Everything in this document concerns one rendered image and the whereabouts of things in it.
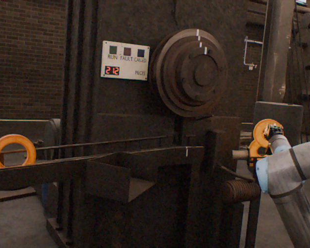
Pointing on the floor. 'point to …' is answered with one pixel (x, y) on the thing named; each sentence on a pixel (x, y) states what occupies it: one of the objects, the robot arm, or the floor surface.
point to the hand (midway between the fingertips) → (268, 130)
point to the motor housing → (234, 210)
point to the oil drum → (297, 112)
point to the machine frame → (143, 116)
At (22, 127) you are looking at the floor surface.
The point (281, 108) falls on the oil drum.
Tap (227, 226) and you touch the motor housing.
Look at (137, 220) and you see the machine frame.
